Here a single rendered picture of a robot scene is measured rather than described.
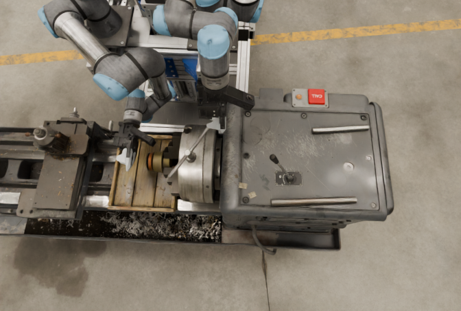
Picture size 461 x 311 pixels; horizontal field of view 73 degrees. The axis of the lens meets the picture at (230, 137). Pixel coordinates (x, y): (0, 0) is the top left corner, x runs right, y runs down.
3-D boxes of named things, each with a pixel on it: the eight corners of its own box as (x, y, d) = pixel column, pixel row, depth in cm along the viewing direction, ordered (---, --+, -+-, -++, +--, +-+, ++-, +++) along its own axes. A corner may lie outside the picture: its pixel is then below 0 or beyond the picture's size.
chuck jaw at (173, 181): (191, 167, 125) (188, 196, 119) (193, 172, 129) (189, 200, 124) (163, 166, 125) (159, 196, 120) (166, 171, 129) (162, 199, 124)
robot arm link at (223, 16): (199, 1, 85) (188, 23, 78) (241, 7, 84) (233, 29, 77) (200, 27, 91) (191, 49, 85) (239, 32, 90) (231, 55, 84)
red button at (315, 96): (322, 91, 120) (324, 88, 118) (324, 106, 118) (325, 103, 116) (306, 90, 120) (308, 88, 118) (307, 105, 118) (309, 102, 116)
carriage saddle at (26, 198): (101, 125, 158) (96, 120, 152) (82, 220, 143) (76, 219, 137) (42, 123, 159) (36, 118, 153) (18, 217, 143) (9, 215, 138)
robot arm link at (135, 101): (148, 96, 145) (143, 86, 137) (145, 118, 141) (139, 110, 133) (132, 95, 145) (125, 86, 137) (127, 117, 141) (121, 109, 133)
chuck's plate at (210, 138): (219, 134, 147) (215, 115, 116) (216, 204, 140) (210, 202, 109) (212, 134, 147) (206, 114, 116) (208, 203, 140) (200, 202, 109)
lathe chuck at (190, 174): (212, 134, 147) (205, 114, 116) (208, 203, 140) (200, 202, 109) (193, 134, 147) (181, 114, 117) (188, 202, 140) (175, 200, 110)
